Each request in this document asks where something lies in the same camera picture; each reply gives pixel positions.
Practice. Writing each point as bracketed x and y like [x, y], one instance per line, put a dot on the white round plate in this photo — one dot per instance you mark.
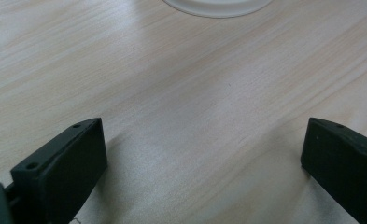
[218, 7]

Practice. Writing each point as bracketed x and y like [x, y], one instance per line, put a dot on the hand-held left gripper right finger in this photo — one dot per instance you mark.
[346, 161]

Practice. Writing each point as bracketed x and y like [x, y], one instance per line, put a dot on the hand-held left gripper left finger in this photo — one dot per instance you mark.
[63, 168]

